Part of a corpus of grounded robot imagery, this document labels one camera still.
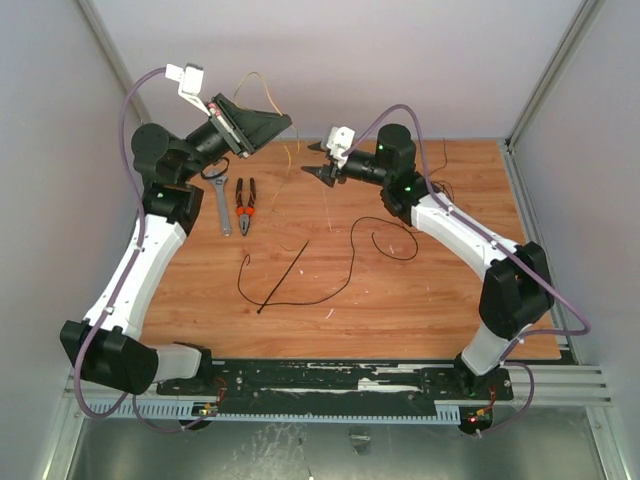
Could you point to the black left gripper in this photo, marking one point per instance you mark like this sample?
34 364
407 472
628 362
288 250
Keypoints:
246 130

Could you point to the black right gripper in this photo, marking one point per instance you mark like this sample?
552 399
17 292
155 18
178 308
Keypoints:
333 167

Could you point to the black zip tie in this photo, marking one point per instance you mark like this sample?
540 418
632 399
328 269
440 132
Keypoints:
283 277

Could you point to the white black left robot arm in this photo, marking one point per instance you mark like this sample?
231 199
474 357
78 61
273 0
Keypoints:
104 347

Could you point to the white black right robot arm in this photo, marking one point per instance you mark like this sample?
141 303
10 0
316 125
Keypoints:
513 297

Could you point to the silver adjustable wrench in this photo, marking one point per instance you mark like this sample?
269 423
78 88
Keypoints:
218 180

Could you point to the orange black pliers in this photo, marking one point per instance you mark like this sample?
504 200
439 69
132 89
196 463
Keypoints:
245 209

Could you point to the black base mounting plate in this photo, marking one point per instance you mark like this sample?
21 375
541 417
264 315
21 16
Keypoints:
340 386

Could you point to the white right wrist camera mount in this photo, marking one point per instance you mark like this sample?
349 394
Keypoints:
338 141

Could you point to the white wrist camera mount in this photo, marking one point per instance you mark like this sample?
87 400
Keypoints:
190 80
338 141

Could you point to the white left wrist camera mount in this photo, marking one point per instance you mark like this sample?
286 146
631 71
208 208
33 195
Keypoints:
190 80

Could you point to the grey slotted cable duct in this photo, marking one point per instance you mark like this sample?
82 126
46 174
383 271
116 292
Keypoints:
190 410

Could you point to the aluminium frame rail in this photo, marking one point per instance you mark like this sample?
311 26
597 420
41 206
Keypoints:
568 381

